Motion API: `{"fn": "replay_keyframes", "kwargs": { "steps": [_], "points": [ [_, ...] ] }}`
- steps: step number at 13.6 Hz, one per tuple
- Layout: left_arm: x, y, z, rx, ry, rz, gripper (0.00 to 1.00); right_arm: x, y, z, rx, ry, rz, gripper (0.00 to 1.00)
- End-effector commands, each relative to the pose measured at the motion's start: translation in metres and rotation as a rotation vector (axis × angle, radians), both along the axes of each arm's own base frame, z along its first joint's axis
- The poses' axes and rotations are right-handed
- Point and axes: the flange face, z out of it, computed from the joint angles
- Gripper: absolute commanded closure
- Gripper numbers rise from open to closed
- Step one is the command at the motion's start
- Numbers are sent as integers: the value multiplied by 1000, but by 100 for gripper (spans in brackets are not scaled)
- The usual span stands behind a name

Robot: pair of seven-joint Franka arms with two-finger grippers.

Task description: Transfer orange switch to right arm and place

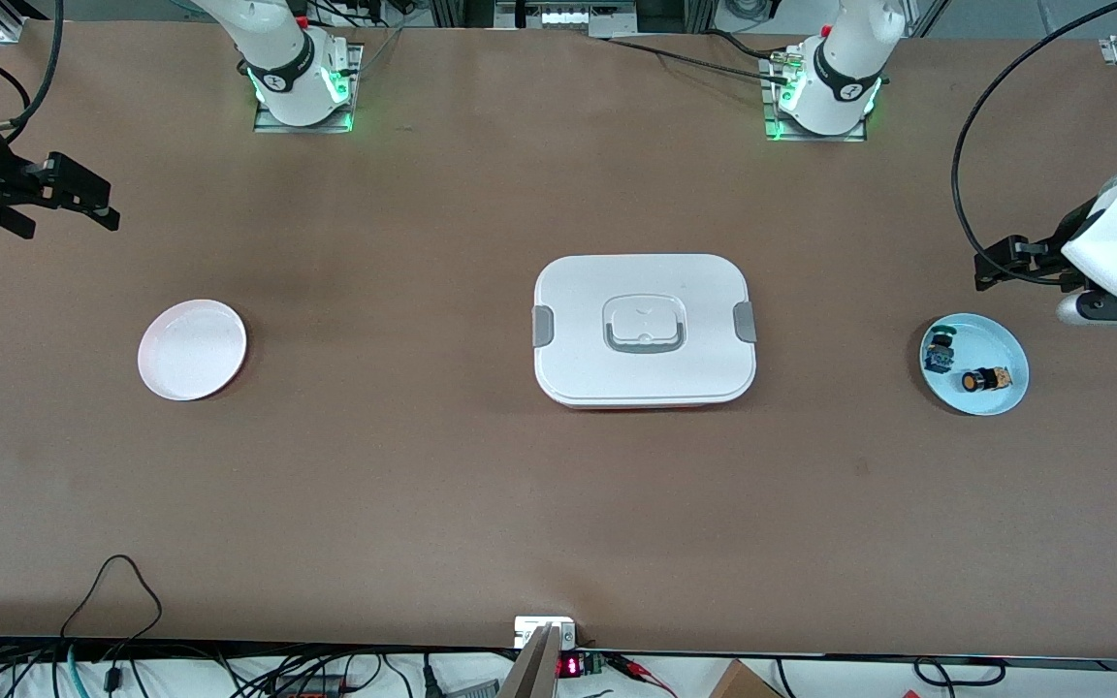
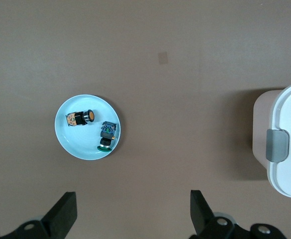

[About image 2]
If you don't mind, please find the light blue round plate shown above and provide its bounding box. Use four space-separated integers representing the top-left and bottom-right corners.
54 94 122 161

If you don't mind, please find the green push button switch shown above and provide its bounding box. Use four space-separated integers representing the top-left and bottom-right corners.
96 120 118 152

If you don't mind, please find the orange push button switch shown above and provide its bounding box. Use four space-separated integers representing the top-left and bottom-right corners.
65 109 97 127

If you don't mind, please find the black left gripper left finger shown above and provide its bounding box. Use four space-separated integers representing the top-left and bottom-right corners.
0 191 78 239

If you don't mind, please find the small tape patch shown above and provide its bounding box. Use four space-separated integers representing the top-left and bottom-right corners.
158 51 169 65

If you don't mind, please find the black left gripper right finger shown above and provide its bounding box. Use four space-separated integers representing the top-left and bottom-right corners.
188 190 288 239

